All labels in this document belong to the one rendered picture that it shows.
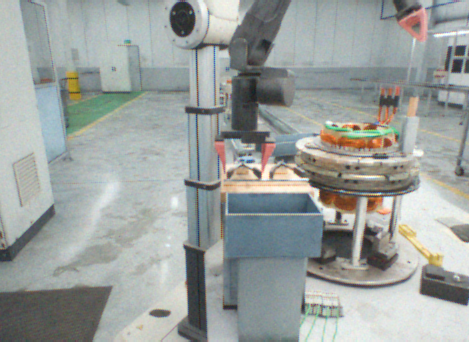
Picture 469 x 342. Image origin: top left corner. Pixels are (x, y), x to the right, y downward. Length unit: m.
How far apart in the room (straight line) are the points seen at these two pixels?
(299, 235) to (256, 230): 0.08
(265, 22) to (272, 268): 0.45
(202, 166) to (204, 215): 0.18
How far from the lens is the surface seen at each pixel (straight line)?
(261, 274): 0.67
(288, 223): 0.60
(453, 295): 0.99
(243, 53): 0.69
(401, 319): 0.89
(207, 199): 1.19
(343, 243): 1.13
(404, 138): 0.96
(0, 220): 2.79
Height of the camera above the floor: 1.31
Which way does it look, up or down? 18 degrees down
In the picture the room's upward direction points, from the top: straight up
